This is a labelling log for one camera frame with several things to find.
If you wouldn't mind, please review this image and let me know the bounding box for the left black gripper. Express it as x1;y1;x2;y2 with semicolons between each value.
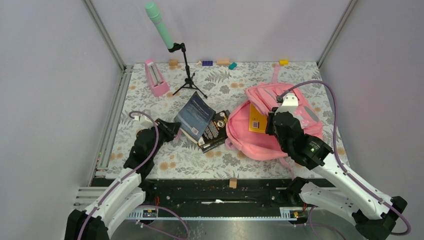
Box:
149;118;182;159

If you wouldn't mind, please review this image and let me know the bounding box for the yellow book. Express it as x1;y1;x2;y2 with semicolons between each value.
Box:
248;103;267;134

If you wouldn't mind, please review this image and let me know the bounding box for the dark blue book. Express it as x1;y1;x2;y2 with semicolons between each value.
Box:
173;92;216;144

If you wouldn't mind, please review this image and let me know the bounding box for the pink school backpack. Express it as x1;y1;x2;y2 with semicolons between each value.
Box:
225;64;324;170

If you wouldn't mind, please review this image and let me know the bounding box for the black paperback book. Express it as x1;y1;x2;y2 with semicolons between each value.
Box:
197;110;230;153

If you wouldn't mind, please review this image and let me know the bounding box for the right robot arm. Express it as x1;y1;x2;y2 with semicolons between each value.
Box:
266;108;411;240

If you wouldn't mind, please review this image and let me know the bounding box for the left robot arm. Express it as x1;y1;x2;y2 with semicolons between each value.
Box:
64;118;181;240

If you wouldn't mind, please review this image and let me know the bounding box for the pink metronome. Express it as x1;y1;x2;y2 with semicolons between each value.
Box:
144;59;170;97

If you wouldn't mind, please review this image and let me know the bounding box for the black microphone tripod stand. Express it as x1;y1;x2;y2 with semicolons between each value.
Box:
168;42;208;99

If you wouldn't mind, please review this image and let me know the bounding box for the yellow toy block rear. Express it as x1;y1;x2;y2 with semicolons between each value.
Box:
279;59;289;66

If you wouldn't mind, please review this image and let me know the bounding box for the tan wooden block rear left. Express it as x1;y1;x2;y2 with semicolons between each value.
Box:
168;59;179;67

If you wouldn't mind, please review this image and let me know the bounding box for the wooden block on base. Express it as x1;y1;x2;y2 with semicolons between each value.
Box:
228;178;237;189

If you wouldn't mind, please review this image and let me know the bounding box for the purple toy block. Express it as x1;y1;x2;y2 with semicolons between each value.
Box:
201;60;214;67

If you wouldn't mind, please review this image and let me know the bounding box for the teal toy block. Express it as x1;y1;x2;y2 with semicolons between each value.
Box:
228;62;237;70

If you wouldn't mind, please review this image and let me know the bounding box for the long tan wooden block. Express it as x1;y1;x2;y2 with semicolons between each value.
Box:
216;59;231;66

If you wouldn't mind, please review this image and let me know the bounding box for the mint green microphone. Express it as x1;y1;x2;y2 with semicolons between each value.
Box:
145;1;174;53

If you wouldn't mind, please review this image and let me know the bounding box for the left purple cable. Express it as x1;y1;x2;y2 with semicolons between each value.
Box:
76;110;160;240

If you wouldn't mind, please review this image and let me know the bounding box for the purple cable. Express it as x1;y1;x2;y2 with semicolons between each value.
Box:
277;80;412;236
76;110;160;240

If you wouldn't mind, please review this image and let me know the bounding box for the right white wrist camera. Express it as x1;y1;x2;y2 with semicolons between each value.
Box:
276;92;299;108

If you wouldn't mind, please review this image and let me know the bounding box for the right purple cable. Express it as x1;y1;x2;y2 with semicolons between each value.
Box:
277;80;412;236

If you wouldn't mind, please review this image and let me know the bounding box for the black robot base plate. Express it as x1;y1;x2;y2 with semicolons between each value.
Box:
91;177;335;219

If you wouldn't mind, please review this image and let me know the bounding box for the grey slotted cable duct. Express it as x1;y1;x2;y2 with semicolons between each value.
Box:
127;207;309;222

